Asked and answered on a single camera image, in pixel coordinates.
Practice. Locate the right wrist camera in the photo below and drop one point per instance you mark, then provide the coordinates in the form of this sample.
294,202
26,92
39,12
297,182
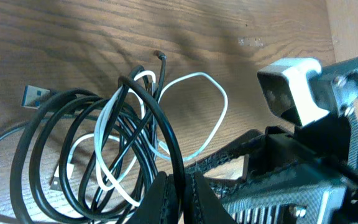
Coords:
318,100

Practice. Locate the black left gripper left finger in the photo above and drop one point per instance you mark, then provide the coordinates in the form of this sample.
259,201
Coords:
160,204

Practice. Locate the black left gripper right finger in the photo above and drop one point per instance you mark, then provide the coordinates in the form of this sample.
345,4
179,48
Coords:
201,204

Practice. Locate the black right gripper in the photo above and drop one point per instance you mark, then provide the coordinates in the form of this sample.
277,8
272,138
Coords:
295,186

